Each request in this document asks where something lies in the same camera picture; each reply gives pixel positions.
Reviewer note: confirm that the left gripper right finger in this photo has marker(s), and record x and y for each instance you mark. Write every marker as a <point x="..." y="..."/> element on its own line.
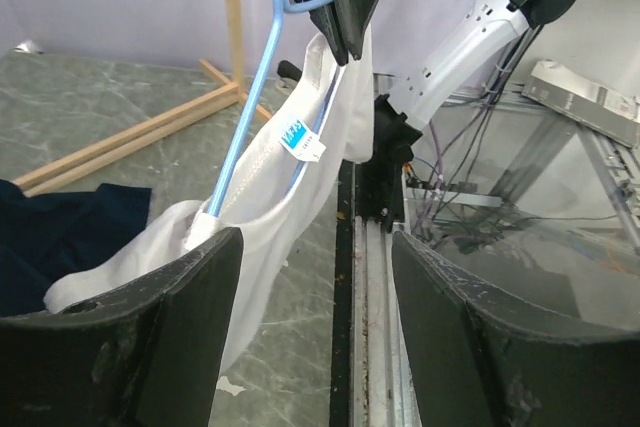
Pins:
<point x="482" y="356"/>

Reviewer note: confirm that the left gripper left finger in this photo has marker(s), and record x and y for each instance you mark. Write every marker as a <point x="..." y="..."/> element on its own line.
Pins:
<point x="145" y="354"/>

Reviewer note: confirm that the navy blue t shirt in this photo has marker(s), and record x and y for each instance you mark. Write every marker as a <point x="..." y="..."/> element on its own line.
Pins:
<point x="48" y="236"/>

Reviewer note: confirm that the white t shirt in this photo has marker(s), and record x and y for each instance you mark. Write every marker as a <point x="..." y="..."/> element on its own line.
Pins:
<point x="279" y="185"/>

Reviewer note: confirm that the light wooden clothes rack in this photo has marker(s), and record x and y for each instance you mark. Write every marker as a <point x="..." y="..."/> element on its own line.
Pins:
<point x="77" y="72"/>

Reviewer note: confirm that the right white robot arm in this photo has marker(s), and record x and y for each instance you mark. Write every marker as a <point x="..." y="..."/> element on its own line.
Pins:
<point x="401" y="114"/>

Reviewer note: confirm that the aluminium mounting rail frame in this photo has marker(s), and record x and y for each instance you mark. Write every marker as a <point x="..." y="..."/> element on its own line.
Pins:
<point x="530" y="201"/>

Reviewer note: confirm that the grey cardboard box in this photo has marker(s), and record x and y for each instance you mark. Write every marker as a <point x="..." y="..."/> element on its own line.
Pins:
<point x="589" y="103"/>

